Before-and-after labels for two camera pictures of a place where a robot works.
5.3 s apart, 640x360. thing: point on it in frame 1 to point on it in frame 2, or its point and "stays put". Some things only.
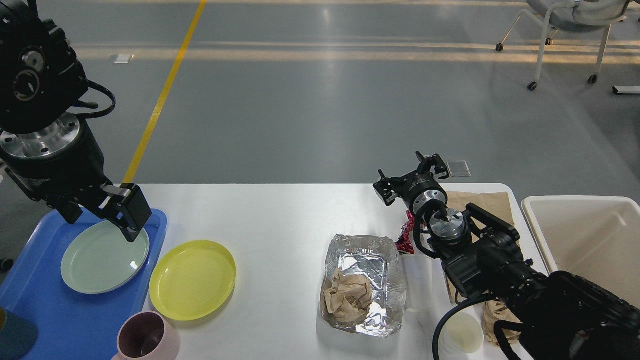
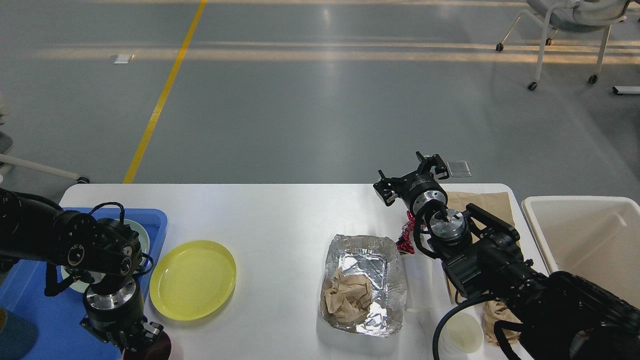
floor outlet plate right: (458, 168) stays put
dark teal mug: (17, 336) stays put
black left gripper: (64, 164) to (119, 318)
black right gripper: (408, 186) stays put
